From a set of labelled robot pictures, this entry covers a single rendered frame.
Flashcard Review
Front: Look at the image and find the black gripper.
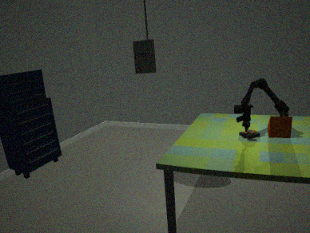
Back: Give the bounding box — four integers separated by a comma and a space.
242, 113, 251, 132

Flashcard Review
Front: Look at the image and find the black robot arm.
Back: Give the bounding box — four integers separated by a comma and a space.
234, 78, 289, 123

